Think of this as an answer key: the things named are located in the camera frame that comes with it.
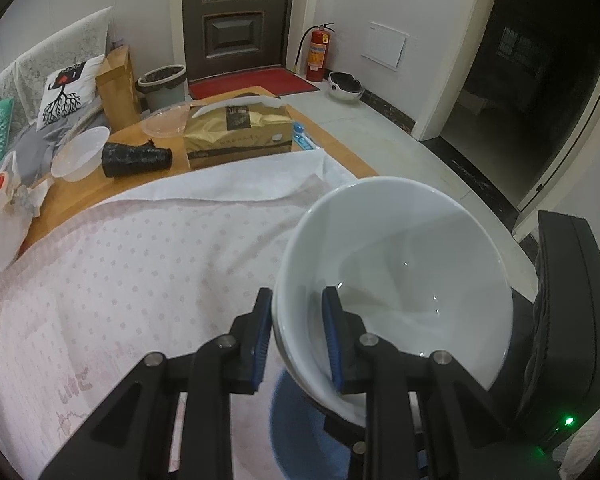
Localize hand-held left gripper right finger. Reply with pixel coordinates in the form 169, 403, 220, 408
321, 286, 511, 480

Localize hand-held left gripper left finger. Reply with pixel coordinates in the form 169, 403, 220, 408
37, 287, 273, 480

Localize blue plate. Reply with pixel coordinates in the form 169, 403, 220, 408
270, 370, 353, 480

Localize white dotted tablecloth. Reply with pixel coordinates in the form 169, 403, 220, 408
0, 147, 381, 480

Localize blue packet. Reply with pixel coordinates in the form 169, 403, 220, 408
291, 121, 326, 152

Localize gold tissue box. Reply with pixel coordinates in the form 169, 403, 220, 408
182, 92, 293, 170

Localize black patterned pouch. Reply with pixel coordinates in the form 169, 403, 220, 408
102, 142, 173, 179

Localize clear plastic lid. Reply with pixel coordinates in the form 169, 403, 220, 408
142, 102, 201, 138

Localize white black helmet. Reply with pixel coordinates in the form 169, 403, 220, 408
328, 71, 366, 103

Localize red door mat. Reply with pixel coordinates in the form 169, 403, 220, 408
187, 67, 321, 101

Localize small white plastic bowl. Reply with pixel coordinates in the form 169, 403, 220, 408
50, 126, 111, 182

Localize grey trash bin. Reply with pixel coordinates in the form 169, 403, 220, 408
136, 64, 187, 111

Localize dark room window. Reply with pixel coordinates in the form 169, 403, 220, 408
497, 26, 542, 69

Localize white plastic bag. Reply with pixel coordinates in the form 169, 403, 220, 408
0, 150, 56, 276

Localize red fire extinguisher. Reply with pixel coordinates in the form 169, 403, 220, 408
295, 22, 336, 83

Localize wooden sofa armrest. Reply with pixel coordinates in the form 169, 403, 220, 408
96, 45, 143, 131

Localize grey sofa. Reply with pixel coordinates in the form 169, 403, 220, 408
0, 6, 113, 188

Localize white tree print cushion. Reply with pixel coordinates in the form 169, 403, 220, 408
36, 56, 105, 131

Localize dark brown door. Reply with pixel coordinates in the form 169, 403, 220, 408
182, 0, 298, 83

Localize white lace sofa cover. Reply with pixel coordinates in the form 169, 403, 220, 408
0, 6, 113, 111

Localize white wall panel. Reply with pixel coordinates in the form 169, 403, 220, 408
362, 21, 408, 70

